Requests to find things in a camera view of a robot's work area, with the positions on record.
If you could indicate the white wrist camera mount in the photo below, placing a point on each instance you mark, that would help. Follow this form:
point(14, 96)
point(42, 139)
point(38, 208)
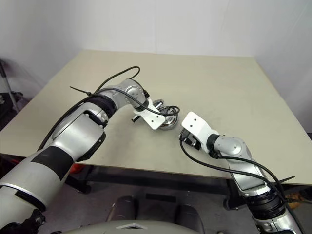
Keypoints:
point(153, 119)
point(195, 124)

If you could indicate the black zip tie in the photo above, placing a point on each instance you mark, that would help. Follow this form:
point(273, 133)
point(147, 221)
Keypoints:
point(288, 179)
point(80, 90)

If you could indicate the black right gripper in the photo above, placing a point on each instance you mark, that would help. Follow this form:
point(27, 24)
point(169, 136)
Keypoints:
point(189, 140)

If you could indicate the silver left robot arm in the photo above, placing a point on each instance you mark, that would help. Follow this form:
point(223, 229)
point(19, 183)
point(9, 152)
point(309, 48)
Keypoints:
point(73, 136)

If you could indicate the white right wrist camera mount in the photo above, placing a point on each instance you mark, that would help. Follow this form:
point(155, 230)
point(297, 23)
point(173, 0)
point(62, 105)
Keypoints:
point(195, 124)

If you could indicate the grey robot torso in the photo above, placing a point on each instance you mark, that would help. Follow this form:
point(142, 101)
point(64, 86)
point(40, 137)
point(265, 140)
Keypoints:
point(126, 228)

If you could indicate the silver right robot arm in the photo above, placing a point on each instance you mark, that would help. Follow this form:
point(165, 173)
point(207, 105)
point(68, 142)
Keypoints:
point(246, 170)

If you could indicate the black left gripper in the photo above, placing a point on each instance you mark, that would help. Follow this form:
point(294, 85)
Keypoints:
point(159, 105)

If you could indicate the yellow and black clutter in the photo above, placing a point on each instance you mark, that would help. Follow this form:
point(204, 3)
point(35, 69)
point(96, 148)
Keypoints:
point(298, 197)

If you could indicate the red object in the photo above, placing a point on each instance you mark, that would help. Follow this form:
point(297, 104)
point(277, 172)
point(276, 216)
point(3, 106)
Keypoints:
point(76, 168)

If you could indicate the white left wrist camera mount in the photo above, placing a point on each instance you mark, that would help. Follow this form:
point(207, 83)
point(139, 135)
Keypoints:
point(153, 119)

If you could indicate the black table frame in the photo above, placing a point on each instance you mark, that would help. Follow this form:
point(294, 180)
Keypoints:
point(83, 181)

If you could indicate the small round metal object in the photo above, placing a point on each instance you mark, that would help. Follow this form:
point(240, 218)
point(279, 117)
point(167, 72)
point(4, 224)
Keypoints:
point(170, 123)

